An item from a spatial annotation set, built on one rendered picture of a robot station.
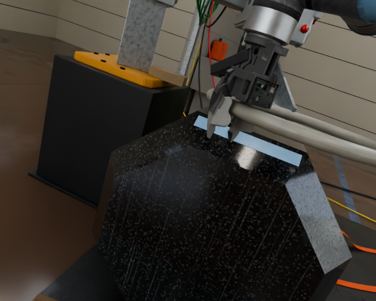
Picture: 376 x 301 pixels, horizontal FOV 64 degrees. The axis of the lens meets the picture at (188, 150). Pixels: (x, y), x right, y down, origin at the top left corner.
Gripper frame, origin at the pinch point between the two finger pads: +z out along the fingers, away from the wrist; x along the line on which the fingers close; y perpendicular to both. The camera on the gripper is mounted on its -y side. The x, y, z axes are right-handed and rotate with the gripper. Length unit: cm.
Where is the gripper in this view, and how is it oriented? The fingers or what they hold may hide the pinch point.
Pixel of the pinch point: (219, 133)
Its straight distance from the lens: 64.5
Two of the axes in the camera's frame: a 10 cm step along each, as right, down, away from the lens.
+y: 4.8, 4.3, -7.7
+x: 8.2, 1.1, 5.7
